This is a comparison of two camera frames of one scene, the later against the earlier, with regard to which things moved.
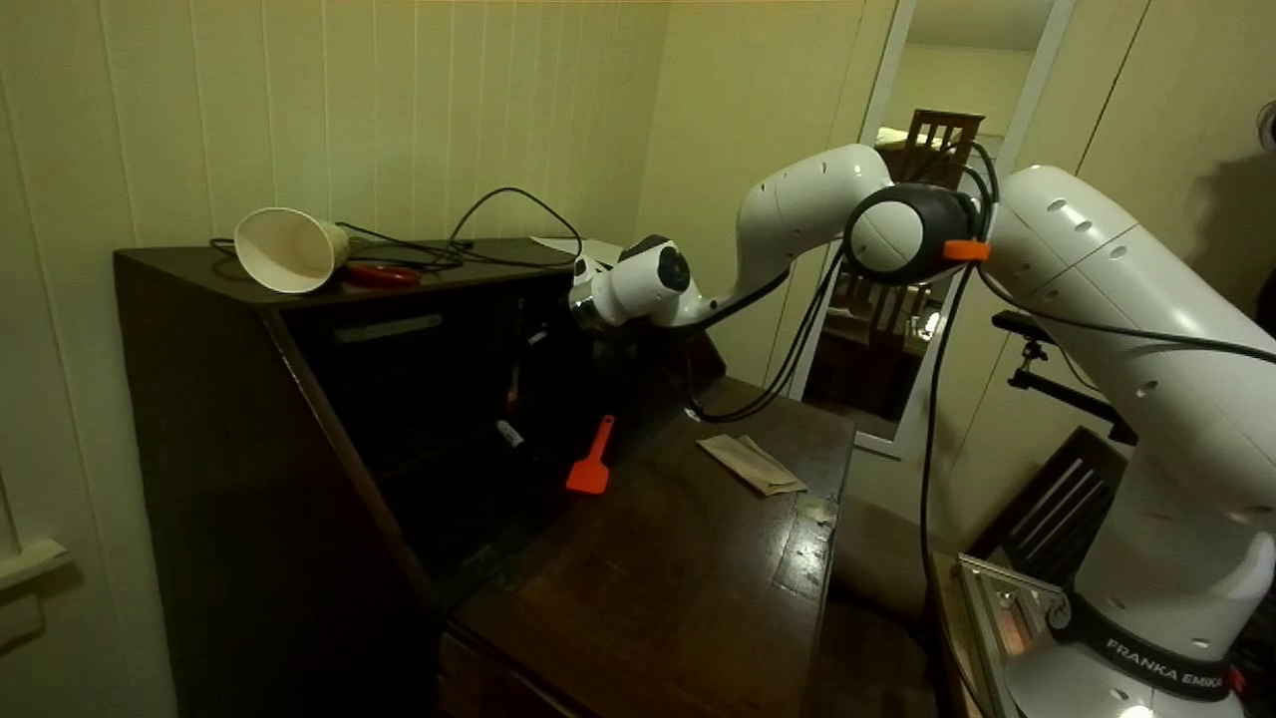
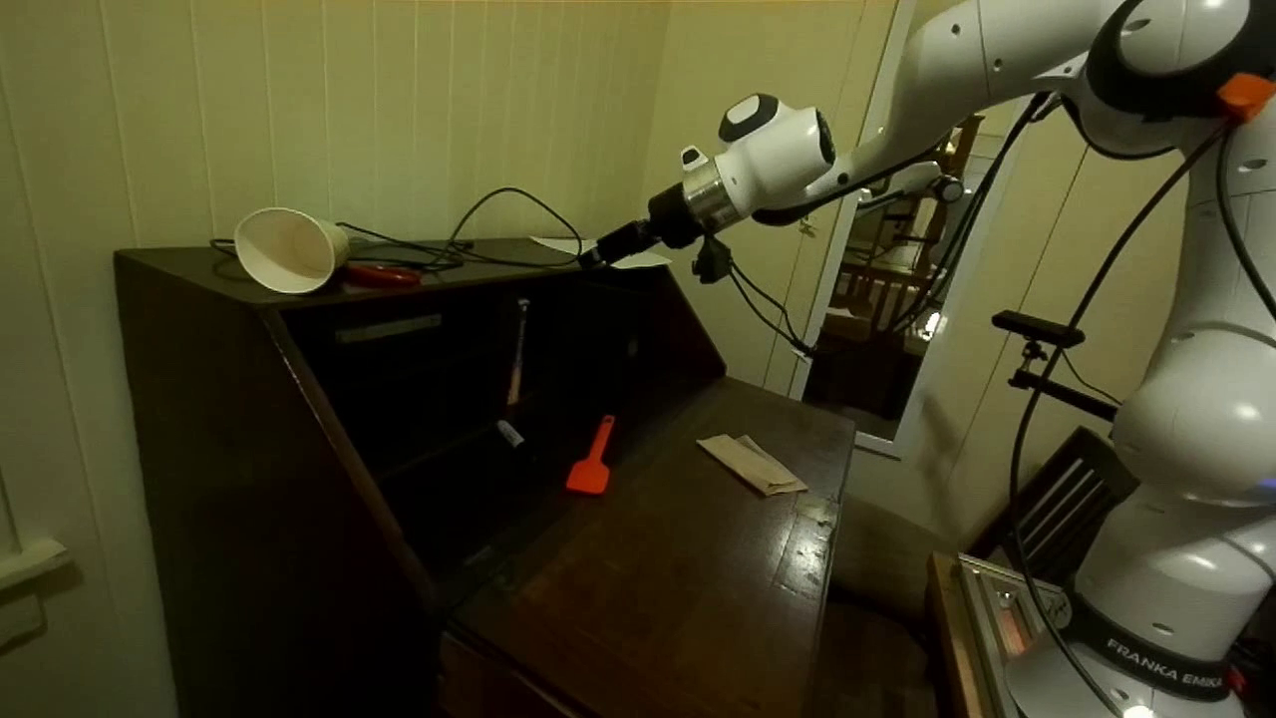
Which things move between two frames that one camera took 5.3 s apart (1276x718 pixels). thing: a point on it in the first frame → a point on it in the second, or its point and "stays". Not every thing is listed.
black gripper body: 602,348 → 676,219
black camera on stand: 1042,386 stays
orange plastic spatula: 590,475 stays
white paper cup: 288,247 stays
